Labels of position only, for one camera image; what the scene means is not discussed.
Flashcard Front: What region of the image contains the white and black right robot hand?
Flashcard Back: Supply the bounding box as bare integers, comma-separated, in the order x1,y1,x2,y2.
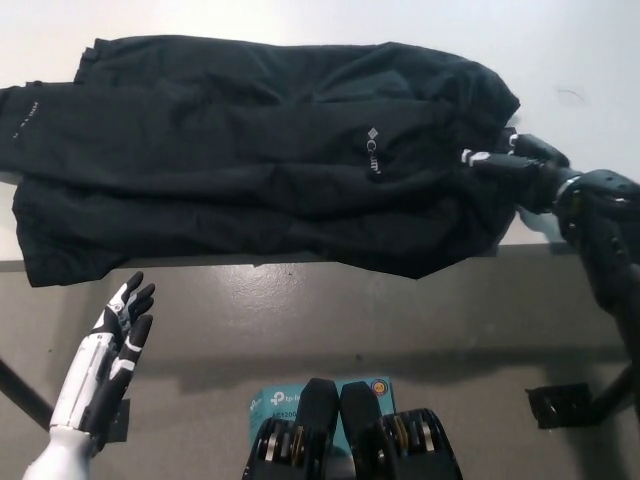
459,130,584,216

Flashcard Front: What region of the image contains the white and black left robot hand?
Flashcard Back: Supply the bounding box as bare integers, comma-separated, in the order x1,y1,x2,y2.
49,271,156,437

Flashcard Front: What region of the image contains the black jacket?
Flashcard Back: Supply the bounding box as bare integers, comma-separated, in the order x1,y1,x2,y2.
0,40,522,289

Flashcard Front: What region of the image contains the right black robot body block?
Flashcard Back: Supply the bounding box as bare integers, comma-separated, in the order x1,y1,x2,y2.
340,382,464,480

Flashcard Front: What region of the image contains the black table leg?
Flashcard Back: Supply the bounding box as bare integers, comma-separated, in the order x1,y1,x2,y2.
0,357,55,431
592,362,640,419

